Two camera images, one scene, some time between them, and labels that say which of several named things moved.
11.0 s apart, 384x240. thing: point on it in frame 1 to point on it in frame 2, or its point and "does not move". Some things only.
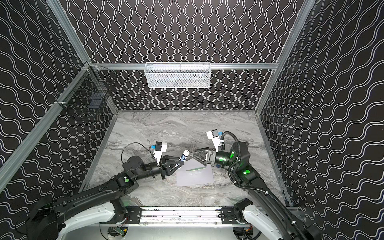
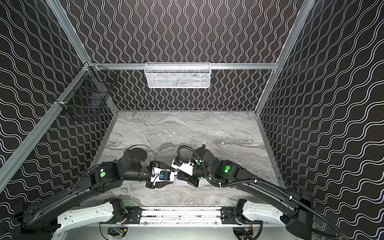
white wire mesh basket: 177,75 does not move
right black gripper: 212,157 to 193,180
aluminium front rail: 178,216 does not move
